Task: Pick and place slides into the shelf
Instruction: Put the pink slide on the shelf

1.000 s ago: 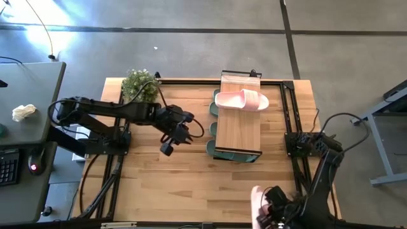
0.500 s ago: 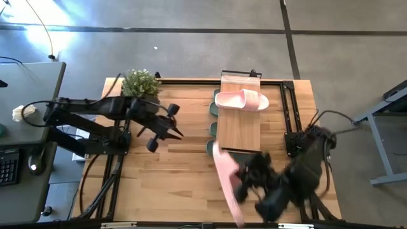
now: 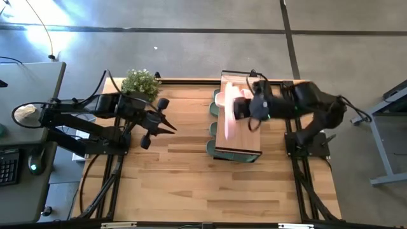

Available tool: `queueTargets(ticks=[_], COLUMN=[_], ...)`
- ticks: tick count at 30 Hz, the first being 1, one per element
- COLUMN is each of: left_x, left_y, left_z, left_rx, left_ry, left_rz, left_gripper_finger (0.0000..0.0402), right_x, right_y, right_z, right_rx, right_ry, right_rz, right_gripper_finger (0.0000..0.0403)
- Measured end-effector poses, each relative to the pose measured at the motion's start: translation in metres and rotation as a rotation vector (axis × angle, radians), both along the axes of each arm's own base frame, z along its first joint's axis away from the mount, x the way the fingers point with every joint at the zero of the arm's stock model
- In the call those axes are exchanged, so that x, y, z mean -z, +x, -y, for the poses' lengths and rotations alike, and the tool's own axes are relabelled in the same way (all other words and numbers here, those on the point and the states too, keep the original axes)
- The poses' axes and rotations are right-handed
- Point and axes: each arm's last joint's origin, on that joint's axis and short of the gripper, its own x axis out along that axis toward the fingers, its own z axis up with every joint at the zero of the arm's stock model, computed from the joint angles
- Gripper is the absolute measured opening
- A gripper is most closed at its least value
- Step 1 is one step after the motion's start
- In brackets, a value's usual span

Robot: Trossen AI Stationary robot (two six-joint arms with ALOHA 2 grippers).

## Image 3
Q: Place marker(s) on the potted plant black pot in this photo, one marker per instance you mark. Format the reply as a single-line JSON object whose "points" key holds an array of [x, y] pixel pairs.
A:
{"points": [[140, 82]]}

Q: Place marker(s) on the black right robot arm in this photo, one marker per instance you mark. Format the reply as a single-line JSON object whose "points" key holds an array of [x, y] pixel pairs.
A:
{"points": [[321, 111]]}

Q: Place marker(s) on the black frame clamp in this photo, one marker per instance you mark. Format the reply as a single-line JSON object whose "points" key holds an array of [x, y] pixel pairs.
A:
{"points": [[253, 74], [157, 75]]}

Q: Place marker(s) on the silver frame bracket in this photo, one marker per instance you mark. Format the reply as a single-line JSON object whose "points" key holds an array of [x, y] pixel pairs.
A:
{"points": [[117, 226], [295, 226]]}

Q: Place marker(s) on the black computer mouse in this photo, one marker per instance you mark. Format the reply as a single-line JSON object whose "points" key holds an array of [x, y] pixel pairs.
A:
{"points": [[36, 160]]}

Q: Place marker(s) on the crumpled white tissue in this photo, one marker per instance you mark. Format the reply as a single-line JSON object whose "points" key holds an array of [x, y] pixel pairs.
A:
{"points": [[25, 111]]}

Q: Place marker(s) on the black computer keyboard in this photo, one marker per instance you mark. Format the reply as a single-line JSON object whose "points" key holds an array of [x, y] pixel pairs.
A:
{"points": [[9, 167]]}

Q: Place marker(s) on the gray metal table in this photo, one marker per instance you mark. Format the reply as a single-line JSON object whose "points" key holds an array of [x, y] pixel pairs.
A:
{"points": [[391, 178]]}

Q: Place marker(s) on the dark gray office desk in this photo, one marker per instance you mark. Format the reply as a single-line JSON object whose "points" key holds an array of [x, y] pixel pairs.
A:
{"points": [[28, 197]]}

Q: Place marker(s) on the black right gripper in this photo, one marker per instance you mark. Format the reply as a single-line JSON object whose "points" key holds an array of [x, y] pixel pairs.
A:
{"points": [[259, 105]]}

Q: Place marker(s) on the wooden shelf black metal frame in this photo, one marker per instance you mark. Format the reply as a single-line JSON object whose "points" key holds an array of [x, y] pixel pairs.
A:
{"points": [[241, 136]]}

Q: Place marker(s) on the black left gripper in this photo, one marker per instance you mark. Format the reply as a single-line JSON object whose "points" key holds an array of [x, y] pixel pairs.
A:
{"points": [[152, 122]]}

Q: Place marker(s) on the black aluminium rig frame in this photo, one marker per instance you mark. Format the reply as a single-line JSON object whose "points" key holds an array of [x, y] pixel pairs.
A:
{"points": [[287, 85]]}

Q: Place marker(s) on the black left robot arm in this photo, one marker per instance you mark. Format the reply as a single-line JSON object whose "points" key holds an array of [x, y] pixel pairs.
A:
{"points": [[79, 127]]}

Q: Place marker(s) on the white power strip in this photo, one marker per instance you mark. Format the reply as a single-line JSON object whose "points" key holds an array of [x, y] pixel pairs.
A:
{"points": [[77, 156]]}

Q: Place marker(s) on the black desk foot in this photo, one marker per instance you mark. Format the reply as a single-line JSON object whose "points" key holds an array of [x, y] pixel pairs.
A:
{"points": [[47, 211]]}

